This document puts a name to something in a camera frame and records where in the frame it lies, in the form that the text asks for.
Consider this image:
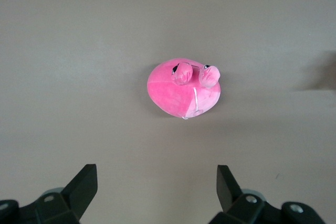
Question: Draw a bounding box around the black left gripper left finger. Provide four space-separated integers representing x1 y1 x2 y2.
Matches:
0 164 98 224

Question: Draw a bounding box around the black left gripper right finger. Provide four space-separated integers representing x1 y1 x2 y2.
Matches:
209 165 326 224

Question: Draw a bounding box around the round pink plush toy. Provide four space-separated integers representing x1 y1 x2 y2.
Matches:
146 60 222 121

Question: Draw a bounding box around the brown table cover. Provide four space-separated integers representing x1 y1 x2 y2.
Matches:
0 0 336 224

